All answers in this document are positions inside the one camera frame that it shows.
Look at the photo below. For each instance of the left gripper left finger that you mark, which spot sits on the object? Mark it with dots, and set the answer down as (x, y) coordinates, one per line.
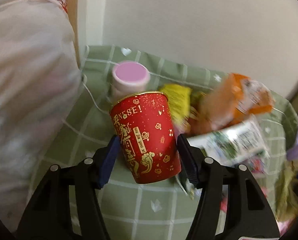
(47, 214)

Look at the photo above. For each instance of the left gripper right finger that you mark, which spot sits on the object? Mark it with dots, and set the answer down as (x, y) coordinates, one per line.
(232, 204)

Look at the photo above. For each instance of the white green milk carton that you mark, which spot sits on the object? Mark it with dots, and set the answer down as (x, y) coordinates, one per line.
(240, 143)

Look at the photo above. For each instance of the orange snack bag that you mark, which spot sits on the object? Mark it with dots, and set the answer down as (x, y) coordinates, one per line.
(233, 101)

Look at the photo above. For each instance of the red paper cup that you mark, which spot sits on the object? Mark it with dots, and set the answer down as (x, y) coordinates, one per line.
(144, 126)

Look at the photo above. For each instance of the green plastic trash bag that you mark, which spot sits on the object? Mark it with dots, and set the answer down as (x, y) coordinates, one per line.
(286, 199)

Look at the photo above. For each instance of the green checkered bedsheet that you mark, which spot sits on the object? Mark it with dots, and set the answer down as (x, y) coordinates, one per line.
(158, 210)

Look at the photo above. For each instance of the yellow snack wrapper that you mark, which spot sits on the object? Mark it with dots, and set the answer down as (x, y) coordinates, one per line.
(179, 103)

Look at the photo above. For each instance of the white plastic bag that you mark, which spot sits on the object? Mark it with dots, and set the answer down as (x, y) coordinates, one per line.
(39, 82)

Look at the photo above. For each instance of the pink capped bottle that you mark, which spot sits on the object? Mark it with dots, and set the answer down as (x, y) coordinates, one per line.
(129, 77)

